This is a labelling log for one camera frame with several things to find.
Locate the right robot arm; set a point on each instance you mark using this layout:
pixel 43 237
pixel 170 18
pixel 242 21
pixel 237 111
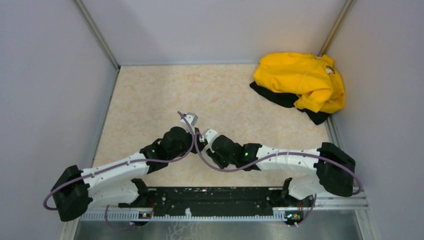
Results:
pixel 323 169

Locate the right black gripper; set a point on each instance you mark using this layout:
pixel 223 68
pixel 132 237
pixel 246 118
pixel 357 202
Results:
pixel 214 156

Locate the aluminium frame rail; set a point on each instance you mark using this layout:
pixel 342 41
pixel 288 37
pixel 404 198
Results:
pixel 322 202

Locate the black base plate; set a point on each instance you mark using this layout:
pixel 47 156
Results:
pixel 216 201

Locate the black garment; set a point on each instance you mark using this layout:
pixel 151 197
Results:
pixel 287 100

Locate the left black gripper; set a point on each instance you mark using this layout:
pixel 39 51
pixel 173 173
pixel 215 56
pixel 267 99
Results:
pixel 201 145

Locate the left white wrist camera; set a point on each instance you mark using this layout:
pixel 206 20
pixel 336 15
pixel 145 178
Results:
pixel 188 122

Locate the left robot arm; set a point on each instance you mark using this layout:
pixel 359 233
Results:
pixel 119 183

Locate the yellow garment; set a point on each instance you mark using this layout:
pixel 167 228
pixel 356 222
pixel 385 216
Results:
pixel 313 79

